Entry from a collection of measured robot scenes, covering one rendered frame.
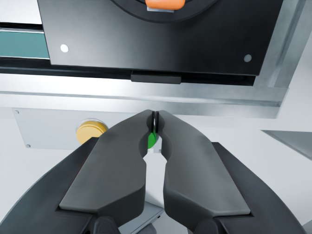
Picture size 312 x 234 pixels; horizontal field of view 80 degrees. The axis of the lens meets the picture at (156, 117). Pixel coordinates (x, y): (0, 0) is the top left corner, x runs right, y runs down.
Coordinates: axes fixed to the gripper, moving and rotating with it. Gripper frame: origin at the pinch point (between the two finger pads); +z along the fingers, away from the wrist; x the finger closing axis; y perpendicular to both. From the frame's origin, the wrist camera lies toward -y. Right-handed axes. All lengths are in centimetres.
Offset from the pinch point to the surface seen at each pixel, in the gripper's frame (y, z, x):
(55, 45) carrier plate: -2.5, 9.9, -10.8
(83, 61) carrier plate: -0.9, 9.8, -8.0
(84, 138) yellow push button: 9.5, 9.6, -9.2
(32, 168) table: 26.8, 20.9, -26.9
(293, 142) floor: 77, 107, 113
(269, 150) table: 19.0, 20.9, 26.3
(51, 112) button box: 6.2, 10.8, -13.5
